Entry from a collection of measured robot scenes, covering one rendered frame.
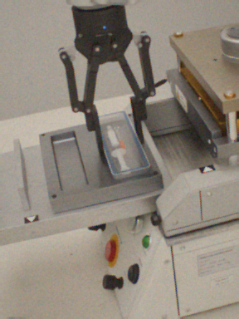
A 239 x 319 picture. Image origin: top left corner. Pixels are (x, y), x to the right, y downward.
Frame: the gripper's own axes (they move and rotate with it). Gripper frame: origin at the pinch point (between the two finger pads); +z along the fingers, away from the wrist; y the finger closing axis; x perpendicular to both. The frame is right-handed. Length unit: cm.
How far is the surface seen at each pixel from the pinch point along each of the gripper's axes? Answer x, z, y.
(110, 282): 8.9, 23.0, 6.1
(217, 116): 8.0, -2.7, -13.7
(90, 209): 10.6, 6.4, 6.9
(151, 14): -151, 35, -37
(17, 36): -153, 34, 19
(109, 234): -4.4, 23.7, 4.0
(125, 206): 10.7, 7.1, 1.8
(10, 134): -59, 28, 22
